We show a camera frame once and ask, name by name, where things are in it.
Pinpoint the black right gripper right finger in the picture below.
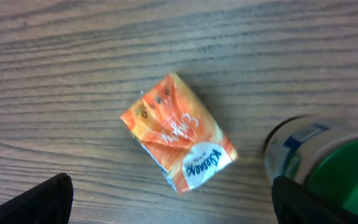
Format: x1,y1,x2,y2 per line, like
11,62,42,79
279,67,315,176
272,175,358,224

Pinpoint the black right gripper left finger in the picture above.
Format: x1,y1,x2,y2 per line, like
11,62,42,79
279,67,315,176
0,173,73,224

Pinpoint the green lid jar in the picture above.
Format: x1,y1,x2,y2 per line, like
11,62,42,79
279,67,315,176
264,115,358,215

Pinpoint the orange tissue pack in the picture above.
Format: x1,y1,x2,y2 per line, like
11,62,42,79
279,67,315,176
120,73,239,194

